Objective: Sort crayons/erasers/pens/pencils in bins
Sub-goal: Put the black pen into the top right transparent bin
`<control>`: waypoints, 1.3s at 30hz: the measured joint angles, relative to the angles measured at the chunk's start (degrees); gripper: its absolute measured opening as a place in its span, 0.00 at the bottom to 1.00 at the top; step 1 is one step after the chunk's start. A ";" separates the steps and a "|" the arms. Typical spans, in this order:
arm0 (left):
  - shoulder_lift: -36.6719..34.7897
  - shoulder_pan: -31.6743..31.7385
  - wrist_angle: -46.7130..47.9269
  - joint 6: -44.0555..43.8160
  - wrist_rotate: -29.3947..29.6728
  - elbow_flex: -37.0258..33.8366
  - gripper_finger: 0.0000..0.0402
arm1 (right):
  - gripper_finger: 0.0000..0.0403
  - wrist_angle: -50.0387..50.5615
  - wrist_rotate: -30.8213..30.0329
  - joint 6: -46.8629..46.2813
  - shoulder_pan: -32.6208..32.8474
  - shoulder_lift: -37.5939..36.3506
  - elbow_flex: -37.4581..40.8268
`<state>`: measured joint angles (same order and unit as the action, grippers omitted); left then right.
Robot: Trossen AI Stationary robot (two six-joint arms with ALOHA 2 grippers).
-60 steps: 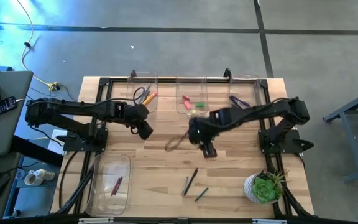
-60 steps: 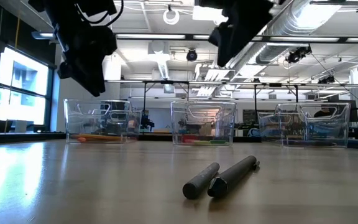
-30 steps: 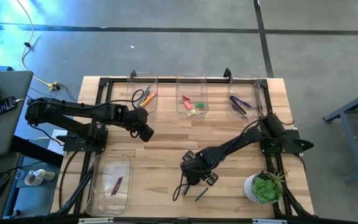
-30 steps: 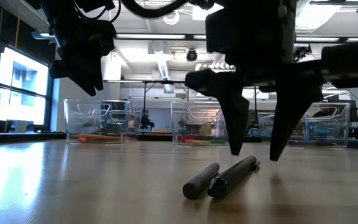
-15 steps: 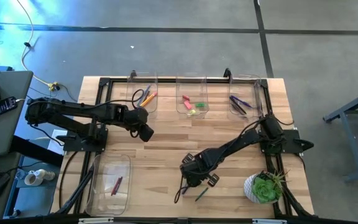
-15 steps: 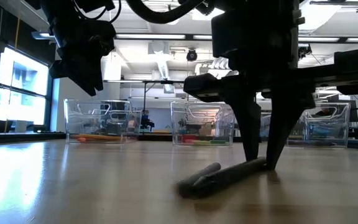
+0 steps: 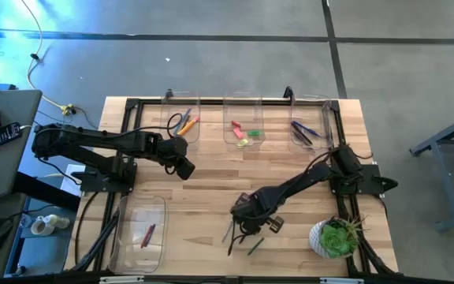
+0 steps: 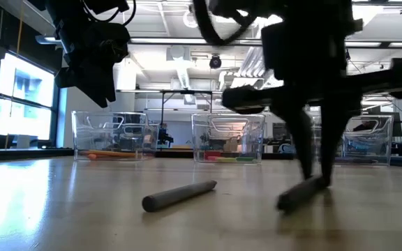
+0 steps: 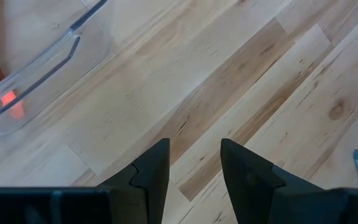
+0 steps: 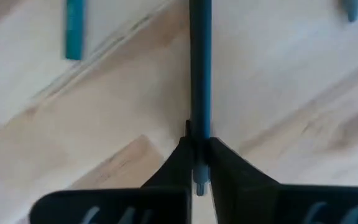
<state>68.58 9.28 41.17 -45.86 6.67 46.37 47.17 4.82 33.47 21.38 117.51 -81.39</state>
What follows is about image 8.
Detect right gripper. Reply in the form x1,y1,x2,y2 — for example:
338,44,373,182
221,17,402,186

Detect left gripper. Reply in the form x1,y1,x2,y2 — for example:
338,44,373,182
54,20,131,109

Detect grey marker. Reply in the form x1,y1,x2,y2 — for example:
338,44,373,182
276,175,329,213
141,179,218,213

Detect orange pencil pink eraser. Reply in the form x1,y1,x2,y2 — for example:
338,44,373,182
78,149,140,158

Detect clear plastic bin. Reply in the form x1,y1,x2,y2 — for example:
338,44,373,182
307,114,394,167
191,112,267,165
70,110,160,162

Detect large window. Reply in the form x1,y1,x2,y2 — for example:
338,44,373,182
0,51,57,141

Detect white ceiling ducts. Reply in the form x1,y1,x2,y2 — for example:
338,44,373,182
218,47,285,90

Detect black ceiling dome fixture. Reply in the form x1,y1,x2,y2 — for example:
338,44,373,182
209,54,223,70

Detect black background stand frame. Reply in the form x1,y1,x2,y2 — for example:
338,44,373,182
160,89,214,147

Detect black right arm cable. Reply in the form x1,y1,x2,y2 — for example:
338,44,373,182
191,0,268,47

